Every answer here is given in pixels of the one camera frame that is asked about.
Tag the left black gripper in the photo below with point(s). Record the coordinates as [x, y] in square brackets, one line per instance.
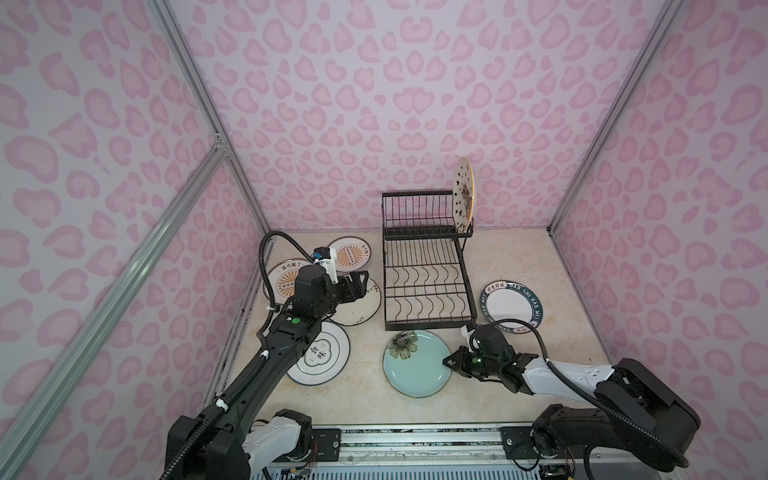
[358, 288]

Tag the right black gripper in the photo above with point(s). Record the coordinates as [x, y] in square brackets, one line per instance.
[460, 357]

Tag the mint green flower plate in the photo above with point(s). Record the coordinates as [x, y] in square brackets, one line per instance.
[413, 363]

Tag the white star cat plate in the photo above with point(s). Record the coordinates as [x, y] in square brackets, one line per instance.
[463, 195]

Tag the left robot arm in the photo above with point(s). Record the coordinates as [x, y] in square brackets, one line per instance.
[252, 390]

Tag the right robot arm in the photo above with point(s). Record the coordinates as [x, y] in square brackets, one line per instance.
[624, 406]

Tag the cream plum blossom plate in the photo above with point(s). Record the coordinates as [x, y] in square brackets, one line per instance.
[361, 310]

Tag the small orange sunburst plate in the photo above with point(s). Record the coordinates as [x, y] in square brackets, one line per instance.
[351, 253]

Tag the large orange sunburst plate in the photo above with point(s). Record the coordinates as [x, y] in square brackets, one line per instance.
[282, 278]

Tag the white plate black cloud outline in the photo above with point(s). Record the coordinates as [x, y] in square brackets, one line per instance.
[325, 359]

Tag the white plate dark green rim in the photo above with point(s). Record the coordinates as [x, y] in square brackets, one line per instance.
[505, 299]

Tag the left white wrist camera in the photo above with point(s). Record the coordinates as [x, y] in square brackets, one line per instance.
[326, 258]

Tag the black wire dish rack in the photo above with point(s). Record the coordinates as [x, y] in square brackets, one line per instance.
[426, 283]

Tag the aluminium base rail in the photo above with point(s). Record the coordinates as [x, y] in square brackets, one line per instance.
[283, 449]

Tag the aluminium frame diagonal strut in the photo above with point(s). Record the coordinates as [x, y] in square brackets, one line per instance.
[39, 413]

